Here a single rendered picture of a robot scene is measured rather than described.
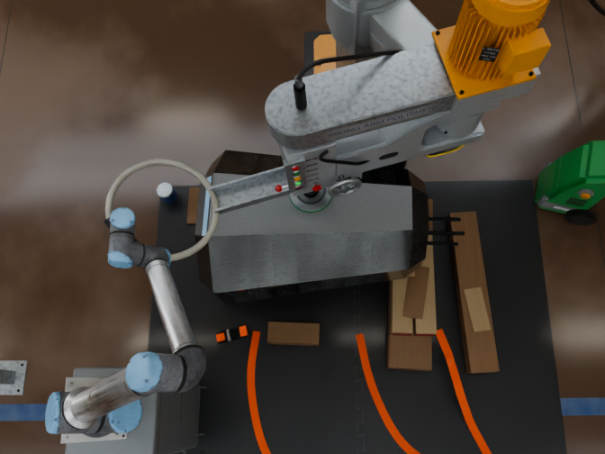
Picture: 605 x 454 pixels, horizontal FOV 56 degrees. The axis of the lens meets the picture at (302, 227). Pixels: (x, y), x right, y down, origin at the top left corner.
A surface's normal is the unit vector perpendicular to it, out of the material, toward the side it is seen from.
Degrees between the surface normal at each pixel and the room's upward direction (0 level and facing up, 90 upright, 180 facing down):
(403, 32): 0
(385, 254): 45
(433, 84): 0
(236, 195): 2
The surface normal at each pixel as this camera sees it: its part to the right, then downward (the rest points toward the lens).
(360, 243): -0.03, 0.47
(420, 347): -0.05, -0.29
